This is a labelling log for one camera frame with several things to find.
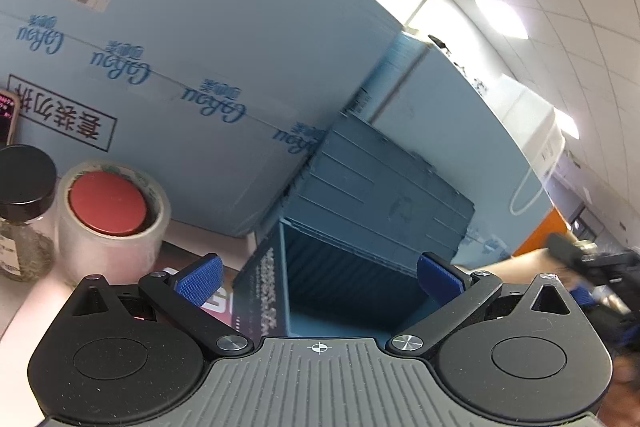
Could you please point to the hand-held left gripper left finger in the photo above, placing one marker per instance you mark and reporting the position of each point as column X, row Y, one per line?
column 202, row 279

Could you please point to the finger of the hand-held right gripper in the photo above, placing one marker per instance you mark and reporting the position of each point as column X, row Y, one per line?
column 567, row 249
column 582, row 296

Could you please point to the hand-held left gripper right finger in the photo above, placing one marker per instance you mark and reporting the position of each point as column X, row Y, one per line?
column 440, row 279

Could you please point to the blue plastic storage box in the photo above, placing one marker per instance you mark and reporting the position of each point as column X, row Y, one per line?
column 375, row 187

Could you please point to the orange box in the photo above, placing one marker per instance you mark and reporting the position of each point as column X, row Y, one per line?
column 542, row 232

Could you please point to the brown cardboard box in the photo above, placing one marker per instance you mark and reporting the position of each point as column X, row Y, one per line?
column 525, row 263

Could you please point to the clear tape roll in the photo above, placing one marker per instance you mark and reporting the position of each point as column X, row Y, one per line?
column 100, row 252

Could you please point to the ceiling light panel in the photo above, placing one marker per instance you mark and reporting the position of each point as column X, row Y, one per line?
column 502, row 17
column 567, row 127

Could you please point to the red round lid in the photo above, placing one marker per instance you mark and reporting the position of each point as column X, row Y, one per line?
column 107, row 202

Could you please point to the white paper bag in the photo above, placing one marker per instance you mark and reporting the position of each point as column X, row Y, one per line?
column 530, row 117

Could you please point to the glass spice jar black lid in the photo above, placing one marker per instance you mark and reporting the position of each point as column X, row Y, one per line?
column 25, row 247

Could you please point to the small black object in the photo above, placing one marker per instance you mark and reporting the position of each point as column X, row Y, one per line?
column 436, row 42

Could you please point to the blue cardboard box white label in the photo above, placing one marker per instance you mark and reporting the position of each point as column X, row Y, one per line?
column 200, row 32

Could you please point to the phone with pink case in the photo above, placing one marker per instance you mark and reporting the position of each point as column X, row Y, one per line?
column 7, row 117

